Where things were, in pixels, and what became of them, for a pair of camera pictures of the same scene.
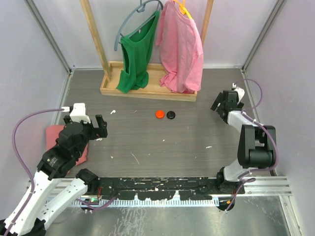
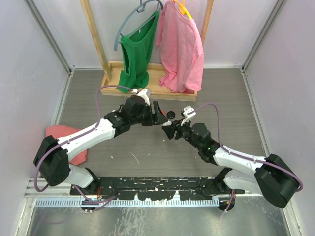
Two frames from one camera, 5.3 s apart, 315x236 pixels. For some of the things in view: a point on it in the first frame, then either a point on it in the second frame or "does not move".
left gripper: (98, 132) to (159, 118)
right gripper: (218, 100) to (170, 130)
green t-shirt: (136, 49) does not move
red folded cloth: (52, 132) does not move
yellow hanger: (183, 10) does not move
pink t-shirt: (182, 51) does not move
